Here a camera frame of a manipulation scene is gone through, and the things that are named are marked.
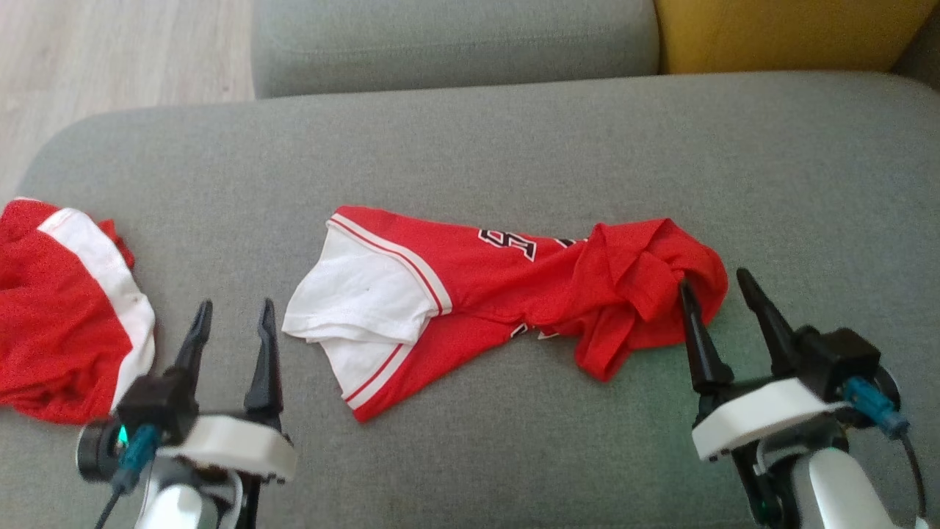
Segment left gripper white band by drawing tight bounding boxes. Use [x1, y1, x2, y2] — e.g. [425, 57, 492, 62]
[158, 298, 299, 529]

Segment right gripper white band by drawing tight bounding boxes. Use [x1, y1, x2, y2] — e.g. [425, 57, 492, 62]
[679, 268, 853, 527]

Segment red shorts white band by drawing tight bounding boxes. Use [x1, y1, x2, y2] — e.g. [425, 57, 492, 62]
[0, 197, 156, 425]

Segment red jersey shirt white sleeves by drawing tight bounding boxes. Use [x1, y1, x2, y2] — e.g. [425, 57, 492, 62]
[282, 206, 729, 423]

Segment yellow sofa cushion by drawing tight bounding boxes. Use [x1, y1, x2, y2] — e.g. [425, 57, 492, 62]
[654, 0, 940, 74]

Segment large grey sofa seat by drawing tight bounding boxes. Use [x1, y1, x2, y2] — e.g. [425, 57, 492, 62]
[0, 71, 940, 529]

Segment grey sofa cushion with seam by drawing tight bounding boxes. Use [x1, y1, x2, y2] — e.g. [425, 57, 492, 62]
[250, 0, 662, 100]

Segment right black cable blue plug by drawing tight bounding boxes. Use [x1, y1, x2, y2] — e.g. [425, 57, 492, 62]
[843, 377, 928, 519]

